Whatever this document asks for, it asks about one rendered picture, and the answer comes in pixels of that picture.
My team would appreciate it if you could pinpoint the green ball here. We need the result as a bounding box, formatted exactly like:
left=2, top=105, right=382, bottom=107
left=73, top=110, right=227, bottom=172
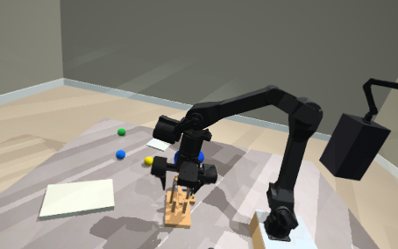
left=117, top=128, right=126, bottom=136

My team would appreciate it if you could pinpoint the yellow ball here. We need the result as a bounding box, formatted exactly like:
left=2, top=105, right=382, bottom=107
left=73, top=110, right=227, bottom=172
left=144, top=157, right=153, bottom=167

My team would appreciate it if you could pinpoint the blue cup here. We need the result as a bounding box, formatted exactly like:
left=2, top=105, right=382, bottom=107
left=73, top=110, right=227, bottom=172
left=174, top=151, right=204, bottom=164

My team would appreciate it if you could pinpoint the blue ball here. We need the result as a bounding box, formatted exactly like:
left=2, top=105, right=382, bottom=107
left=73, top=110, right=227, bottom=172
left=116, top=151, right=125, bottom=160

